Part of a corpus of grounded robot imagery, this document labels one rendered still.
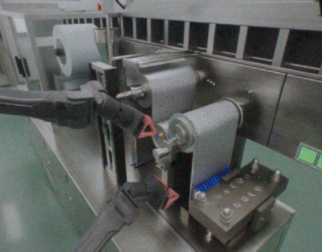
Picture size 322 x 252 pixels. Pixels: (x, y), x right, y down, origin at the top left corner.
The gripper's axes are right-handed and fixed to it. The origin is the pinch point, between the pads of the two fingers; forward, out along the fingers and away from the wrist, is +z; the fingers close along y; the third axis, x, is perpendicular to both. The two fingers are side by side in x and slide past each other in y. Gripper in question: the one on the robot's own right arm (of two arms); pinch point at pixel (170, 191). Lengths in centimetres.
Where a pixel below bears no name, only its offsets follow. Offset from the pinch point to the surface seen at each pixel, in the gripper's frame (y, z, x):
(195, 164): 0.2, 6.2, 11.3
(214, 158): 0.3, 16.3, 14.9
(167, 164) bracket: -7.0, 1.0, 6.8
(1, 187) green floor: -193, 7, -123
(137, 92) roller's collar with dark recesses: -28.3, -8.2, 26.0
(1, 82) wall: -555, 46, -91
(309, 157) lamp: 24.7, 30.2, 30.2
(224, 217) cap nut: 17.1, 8.5, 1.6
